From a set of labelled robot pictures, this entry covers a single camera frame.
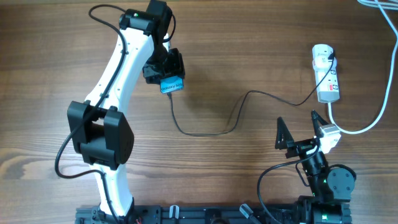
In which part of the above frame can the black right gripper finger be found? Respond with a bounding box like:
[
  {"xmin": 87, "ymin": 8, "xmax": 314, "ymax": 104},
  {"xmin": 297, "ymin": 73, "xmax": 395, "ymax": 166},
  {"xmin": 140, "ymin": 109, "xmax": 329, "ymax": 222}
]
[
  {"xmin": 275, "ymin": 117, "xmax": 294, "ymax": 149},
  {"xmin": 311, "ymin": 110, "xmax": 328, "ymax": 137}
]

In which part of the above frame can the smartphone with teal screen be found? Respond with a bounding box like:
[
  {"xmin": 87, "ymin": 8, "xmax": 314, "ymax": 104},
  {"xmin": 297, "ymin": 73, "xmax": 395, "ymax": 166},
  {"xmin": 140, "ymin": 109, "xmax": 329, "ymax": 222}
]
[{"xmin": 160, "ymin": 76, "xmax": 184, "ymax": 94}]

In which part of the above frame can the black charging cable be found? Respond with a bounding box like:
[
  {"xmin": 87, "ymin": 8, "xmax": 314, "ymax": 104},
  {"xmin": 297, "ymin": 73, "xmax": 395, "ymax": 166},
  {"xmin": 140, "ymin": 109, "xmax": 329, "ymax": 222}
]
[{"xmin": 167, "ymin": 51, "xmax": 336, "ymax": 137}]

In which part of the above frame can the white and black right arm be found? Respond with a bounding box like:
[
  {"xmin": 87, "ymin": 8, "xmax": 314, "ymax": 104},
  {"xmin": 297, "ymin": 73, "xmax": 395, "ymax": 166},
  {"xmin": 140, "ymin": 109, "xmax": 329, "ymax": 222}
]
[{"xmin": 275, "ymin": 111, "xmax": 356, "ymax": 223}]

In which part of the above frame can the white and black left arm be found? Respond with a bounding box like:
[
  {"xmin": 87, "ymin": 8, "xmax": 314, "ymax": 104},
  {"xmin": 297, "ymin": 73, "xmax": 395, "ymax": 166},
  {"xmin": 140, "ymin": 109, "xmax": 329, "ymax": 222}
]
[{"xmin": 66, "ymin": 1, "xmax": 185, "ymax": 223}]

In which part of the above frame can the white charger adapter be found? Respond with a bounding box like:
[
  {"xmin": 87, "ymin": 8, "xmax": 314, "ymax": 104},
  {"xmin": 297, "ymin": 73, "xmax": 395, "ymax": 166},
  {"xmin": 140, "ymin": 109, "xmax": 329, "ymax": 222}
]
[{"xmin": 312, "ymin": 55, "xmax": 337, "ymax": 72}]

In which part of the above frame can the white power strip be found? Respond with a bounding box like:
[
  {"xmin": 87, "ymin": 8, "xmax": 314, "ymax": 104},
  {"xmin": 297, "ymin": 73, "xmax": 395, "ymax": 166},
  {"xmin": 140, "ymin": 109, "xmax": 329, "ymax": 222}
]
[{"xmin": 312, "ymin": 44, "xmax": 340, "ymax": 103}]

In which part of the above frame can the white power strip cord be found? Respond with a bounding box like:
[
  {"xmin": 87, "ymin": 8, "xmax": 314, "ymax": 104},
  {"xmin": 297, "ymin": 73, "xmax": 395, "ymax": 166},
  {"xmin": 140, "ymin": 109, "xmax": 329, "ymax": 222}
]
[{"xmin": 327, "ymin": 0, "xmax": 398, "ymax": 135}]

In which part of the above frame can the black mounting base rail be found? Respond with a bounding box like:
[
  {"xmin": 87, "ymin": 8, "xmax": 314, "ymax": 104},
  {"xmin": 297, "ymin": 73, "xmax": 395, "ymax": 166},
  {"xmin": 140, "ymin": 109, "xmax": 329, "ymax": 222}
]
[{"xmin": 75, "ymin": 203, "xmax": 352, "ymax": 224}]

